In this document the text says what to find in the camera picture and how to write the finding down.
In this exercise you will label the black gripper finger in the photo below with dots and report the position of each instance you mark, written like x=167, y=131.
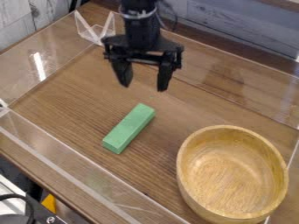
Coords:
x=123, y=71
x=164, y=75

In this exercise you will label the brown wooden bowl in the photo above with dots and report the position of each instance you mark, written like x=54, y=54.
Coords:
x=231, y=174

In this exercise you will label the green rectangular block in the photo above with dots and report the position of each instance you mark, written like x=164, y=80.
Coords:
x=124, y=132

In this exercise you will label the yellow and black equipment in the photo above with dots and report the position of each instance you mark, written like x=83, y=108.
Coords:
x=36, y=211

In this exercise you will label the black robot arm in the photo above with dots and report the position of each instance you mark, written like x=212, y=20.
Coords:
x=136, y=9

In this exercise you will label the clear acrylic corner bracket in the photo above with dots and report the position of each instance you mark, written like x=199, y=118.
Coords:
x=95, y=32

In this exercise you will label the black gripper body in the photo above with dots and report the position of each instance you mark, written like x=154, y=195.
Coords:
x=142, y=45

